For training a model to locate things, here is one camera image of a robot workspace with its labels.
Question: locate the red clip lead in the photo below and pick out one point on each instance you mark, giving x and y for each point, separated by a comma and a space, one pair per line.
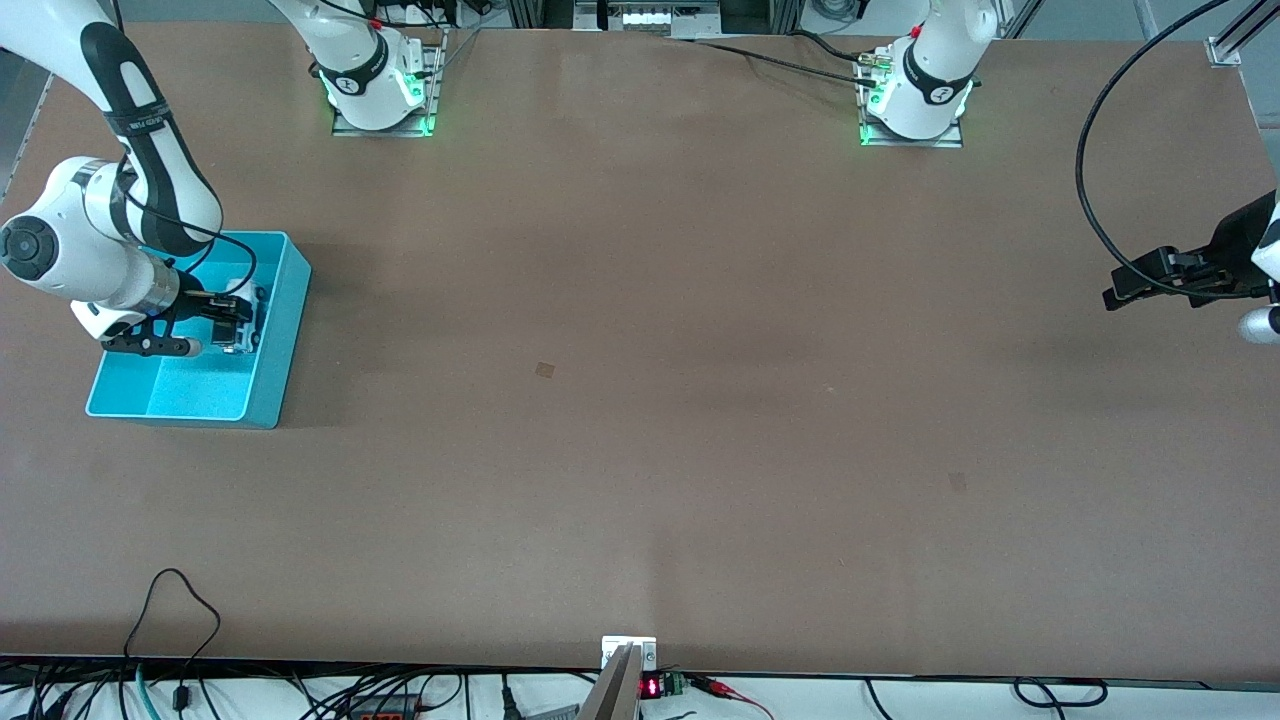
725, 690

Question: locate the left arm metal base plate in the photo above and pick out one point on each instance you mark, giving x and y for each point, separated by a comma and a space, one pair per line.
945, 138

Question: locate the teal plastic bin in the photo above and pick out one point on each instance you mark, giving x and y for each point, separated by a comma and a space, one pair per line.
190, 390

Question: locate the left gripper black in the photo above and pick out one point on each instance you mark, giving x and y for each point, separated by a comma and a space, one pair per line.
1236, 246

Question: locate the black power strip red switches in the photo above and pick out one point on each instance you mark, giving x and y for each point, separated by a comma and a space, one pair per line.
385, 712

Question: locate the aluminium camera mount bar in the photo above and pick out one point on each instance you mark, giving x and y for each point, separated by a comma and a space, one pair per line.
612, 695

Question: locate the grey control box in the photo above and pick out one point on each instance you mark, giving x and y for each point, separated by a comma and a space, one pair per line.
650, 18

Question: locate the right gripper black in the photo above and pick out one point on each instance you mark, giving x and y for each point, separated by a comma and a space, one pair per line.
200, 301

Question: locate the aluminium corner bracket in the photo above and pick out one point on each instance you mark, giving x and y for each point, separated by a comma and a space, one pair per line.
1235, 40

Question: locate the red digit display module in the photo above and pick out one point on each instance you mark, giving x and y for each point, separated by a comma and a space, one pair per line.
655, 687

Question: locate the white mounting plate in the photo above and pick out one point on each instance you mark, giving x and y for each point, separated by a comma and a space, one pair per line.
645, 650

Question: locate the left white Franka arm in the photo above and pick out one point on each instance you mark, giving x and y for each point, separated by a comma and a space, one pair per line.
930, 60

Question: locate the white toy jeep black roof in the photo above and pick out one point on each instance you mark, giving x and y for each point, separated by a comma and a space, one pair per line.
245, 335

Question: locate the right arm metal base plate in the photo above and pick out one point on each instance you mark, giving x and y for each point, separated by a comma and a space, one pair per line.
430, 80

